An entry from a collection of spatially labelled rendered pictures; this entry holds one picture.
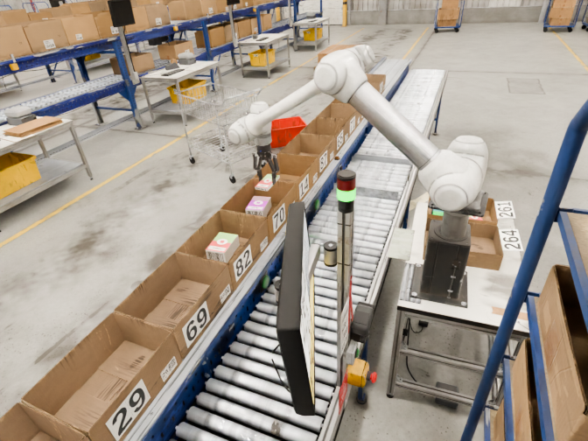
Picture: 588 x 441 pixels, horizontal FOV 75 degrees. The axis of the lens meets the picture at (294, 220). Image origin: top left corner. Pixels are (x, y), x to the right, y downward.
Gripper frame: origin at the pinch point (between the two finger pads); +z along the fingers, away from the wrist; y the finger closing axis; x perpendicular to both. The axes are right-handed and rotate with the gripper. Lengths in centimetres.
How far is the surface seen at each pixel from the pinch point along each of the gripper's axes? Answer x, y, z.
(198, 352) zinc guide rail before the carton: 94, -12, 28
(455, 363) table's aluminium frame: 29, -110, 73
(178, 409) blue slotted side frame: 110, -11, 42
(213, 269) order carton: 60, 0, 17
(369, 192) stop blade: -70, -43, 39
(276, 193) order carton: -19.2, 5.3, 21.2
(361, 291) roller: 26, -61, 42
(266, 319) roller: 59, -23, 43
